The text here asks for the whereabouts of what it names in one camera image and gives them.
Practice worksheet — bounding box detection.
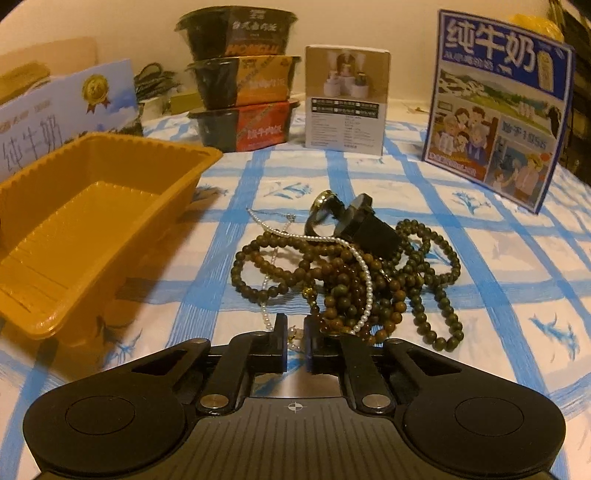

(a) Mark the middle yellow food bowl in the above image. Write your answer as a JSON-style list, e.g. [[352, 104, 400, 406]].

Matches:
[[186, 55, 301, 110]]

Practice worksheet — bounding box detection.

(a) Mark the blue milk carton box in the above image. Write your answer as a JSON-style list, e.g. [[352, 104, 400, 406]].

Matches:
[[423, 10, 575, 213]]

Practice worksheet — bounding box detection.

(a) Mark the white pearl necklace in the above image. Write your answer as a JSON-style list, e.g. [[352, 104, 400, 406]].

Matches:
[[246, 207, 375, 351]]

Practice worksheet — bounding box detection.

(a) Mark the yellow plastic tray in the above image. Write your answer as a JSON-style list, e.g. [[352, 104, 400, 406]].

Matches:
[[1, 133, 222, 345]]

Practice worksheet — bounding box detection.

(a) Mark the top black food bowl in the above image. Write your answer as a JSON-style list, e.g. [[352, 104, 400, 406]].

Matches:
[[175, 5, 297, 61]]

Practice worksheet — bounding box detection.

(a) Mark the bottom red food bowl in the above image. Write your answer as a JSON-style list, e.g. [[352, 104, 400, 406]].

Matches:
[[187, 99, 300, 153]]

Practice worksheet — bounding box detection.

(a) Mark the dark green bead necklace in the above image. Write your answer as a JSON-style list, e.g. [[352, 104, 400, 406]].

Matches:
[[368, 218, 465, 353]]

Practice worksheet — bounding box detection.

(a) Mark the yellow plastic bag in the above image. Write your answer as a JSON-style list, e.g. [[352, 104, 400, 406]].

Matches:
[[509, 14, 565, 42]]

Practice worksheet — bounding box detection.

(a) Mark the light blue milk box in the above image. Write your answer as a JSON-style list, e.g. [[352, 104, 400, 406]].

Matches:
[[0, 59, 139, 180]]

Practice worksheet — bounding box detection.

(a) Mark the brown cardboard box left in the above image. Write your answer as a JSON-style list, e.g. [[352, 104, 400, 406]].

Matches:
[[0, 61, 50, 105]]

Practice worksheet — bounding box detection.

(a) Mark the dark folding trolley frame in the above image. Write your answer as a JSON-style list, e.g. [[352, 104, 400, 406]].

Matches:
[[549, 1, 590, 185]]

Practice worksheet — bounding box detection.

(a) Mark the black watch with strap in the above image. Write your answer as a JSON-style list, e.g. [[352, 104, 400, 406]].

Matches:
[[304, 190, 402, 260]]

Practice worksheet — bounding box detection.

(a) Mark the white humidifier product box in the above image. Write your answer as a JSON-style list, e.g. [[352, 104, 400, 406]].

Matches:
[[304, 45, 391, 156]]

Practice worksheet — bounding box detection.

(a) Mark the black cable bundle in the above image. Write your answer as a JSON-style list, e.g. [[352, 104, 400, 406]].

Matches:
[[133, 62, 182, 103]]

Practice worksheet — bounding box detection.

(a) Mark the blue white checked bedsheet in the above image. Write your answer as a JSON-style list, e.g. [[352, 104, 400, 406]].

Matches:
[[1, 119, 590, 479]]

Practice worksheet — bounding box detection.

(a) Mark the brown bead bracelet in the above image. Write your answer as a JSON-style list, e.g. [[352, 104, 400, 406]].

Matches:
[[301, 250, 408, 347]]

